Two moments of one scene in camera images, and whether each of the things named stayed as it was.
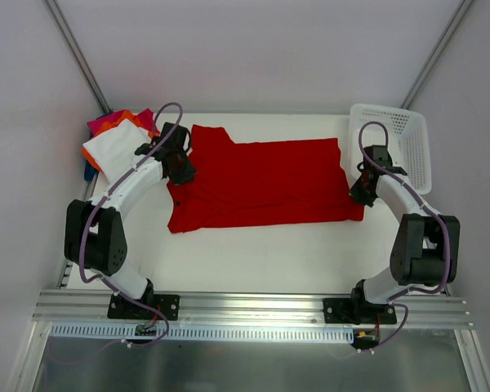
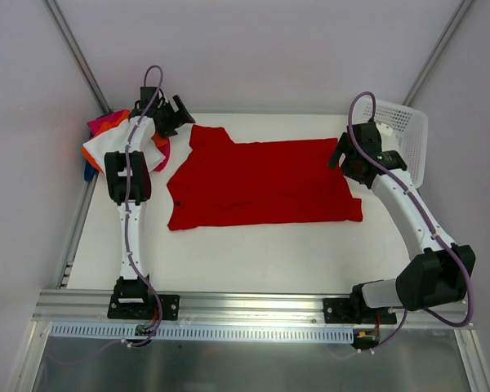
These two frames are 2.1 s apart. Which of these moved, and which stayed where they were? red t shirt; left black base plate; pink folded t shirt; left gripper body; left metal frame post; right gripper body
Moved: right gripper body; left gripper body
Stayed: pink folded t shirt; left black base plate; red t shirt; left metal frame post
